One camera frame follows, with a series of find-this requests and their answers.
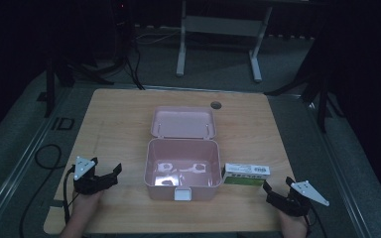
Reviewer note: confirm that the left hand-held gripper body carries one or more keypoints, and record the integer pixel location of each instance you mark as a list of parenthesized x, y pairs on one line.
[(89, 183)]

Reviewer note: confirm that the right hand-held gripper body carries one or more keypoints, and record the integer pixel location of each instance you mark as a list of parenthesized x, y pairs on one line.
[(297, 198)]

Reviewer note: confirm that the white and green medicine box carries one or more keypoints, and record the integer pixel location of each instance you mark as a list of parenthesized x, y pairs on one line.
[(246, 174)]

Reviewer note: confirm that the pink plastic storage box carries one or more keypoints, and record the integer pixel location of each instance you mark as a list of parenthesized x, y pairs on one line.
[(182, 158)]

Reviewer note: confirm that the person's left hand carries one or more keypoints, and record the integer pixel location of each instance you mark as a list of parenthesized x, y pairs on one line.
[(87, 205)]

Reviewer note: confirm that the person's right hand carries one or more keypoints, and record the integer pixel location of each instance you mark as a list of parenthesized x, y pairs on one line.
[(292, 226)]

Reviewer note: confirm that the black metal stand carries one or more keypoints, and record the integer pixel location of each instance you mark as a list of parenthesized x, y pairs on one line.
[(51, 86)]

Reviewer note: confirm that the black tripod stand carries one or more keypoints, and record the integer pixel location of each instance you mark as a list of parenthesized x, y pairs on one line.
[(314, 89)]

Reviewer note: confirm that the white metal desk frame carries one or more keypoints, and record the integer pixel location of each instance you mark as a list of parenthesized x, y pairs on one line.
[(223, 26)]

